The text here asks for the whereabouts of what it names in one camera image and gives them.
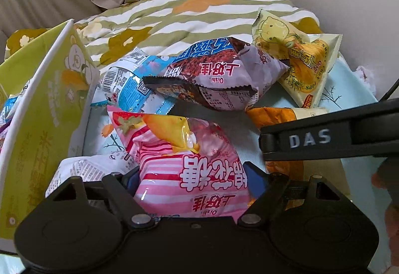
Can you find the white crumpled cloth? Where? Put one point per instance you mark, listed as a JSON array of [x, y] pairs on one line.
[[364, 74]]

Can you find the pink striped snack packet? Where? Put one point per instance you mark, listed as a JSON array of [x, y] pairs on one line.
[[187, 168]]

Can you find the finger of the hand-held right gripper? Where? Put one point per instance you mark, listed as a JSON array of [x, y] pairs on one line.
[[311, 124]]

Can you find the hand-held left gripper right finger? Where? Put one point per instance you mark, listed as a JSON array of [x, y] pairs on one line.
[[255, 181]]

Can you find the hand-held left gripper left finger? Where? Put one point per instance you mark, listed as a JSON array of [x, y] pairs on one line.
[[132, 181]]

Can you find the striped floral blanket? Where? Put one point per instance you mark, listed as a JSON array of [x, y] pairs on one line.
[[193, 12]]

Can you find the green cardboard box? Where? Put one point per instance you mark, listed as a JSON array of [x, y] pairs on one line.
[[46, 124]]

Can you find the pile of snack bags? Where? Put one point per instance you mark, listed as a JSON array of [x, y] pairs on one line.
[[218, 77]]

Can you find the person's right hand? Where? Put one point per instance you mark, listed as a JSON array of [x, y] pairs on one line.
[[382, 177]]

